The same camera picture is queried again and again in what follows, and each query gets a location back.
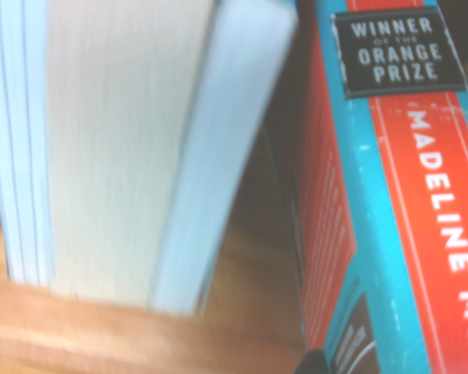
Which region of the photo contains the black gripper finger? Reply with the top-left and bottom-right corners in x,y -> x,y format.
294,348 -> 331,374

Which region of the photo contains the teal paperback book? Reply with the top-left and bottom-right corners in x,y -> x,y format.
284,0 -> 468,374

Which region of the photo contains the wooden bookshelf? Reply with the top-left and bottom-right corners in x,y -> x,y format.
0,116 -> 310,374

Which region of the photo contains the pale blue paperback book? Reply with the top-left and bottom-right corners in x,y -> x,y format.
151,0 -> 300,315

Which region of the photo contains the cream paged paperback book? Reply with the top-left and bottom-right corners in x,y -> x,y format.
44,0 -> 219,307

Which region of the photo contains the pale paged paperback book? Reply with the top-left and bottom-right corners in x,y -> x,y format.
0,0 -> 55,284

